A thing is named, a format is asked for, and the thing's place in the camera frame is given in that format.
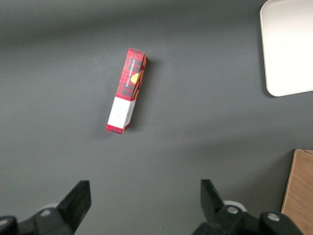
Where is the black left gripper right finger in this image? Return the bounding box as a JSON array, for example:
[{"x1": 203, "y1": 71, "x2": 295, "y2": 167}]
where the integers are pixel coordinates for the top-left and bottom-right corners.
[{"x1": 193, "y1": 179, "x2": 304, "y2": 235}]

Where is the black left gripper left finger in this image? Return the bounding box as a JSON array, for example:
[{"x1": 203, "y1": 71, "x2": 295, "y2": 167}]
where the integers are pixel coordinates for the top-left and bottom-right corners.
[{"x1": 0, "y1": 180, "x2": 92, "y2": 235}]

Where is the cream plastic tray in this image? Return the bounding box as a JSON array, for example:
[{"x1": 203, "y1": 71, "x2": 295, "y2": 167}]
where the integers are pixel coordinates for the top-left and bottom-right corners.
[{"x1": 259, "y1": 0, "x2": 313, "y2": 97}]

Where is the wooden two-drawer cabinet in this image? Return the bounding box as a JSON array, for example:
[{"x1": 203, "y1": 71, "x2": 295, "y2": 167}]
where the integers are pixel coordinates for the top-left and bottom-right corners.
[{"x1": 280, "y1": 149, "x2": 313, "y2": 235}]

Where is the red tartan shortbread box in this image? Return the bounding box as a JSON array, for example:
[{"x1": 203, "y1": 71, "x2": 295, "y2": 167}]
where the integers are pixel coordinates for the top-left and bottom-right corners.
[{"x1": 105, "y1": 47, "x2": 149, "y2": 135}]

